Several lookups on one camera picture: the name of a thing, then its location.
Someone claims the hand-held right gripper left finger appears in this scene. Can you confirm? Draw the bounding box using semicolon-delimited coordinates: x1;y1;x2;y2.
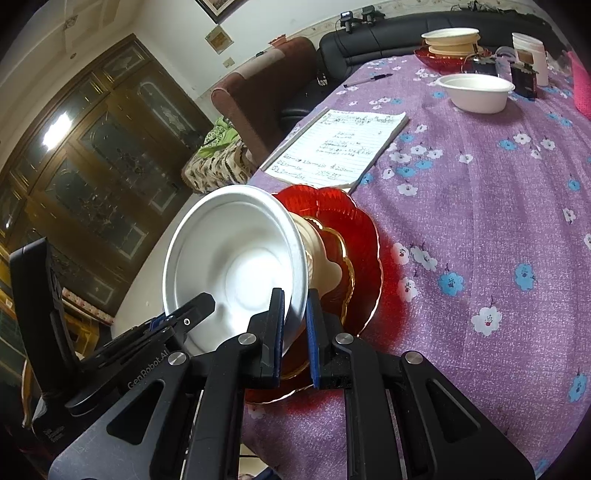
48;287;286;480

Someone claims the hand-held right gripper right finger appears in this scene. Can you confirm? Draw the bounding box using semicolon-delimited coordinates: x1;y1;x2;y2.
305;288;536;480

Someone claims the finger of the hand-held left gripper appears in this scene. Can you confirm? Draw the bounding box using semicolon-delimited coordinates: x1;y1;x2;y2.
81;315;168;370
120;292;217;371

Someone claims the red plate with round sticker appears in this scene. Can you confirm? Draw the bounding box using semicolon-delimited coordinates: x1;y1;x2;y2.
277;215;356;398

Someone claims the white disposable bowl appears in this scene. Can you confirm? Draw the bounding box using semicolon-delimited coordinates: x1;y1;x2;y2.
163;185;309;356
436;74;515;114

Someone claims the beige plastic bowl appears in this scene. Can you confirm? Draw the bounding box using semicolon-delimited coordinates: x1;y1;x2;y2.
295;215;345;296
425;39;483;58

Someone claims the red plastic plate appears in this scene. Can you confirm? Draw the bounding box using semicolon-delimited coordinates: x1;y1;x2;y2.
244;185;384;407

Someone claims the wooden glass-door cabinet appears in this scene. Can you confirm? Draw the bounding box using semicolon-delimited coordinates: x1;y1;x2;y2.
0;33;215;324

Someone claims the leopard print blanket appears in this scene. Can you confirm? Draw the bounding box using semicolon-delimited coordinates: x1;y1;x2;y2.
182;141;252;195

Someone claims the green cloth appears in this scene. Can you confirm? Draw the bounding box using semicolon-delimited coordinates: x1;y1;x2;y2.
201;115;241;160

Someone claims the open handwritten notebook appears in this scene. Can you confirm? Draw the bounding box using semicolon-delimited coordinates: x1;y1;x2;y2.
262;108;409;193

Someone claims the brown armchair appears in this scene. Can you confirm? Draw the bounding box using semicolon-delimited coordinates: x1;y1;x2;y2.
211;36;319;167

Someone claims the dark pen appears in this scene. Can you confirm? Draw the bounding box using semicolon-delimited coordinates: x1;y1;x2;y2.
343;73;394;88

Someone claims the framed horse painting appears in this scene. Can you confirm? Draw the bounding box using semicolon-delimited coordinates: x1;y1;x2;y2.
194;0;241;24

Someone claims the red bowl at back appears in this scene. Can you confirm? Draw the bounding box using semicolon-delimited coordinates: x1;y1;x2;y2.
413;46;492;75

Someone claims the black leather sofa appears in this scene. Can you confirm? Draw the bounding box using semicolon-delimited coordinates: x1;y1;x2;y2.
279;9;568;134

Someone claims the black canister with brown spool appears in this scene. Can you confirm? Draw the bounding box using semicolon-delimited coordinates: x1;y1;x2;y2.
510;48;539;100

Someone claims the cream disposable bowl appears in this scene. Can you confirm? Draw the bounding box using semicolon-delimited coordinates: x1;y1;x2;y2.
421;28;481;46

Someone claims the white plastic cup stack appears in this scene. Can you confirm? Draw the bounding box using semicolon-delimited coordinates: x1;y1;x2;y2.
512;32;550;88

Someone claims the bottle with pink knit sleeve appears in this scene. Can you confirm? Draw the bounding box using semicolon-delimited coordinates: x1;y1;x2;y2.
571;51;591;116

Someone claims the yellow wall notice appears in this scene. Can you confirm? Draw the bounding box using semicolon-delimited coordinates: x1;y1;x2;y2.
204;25;232;54

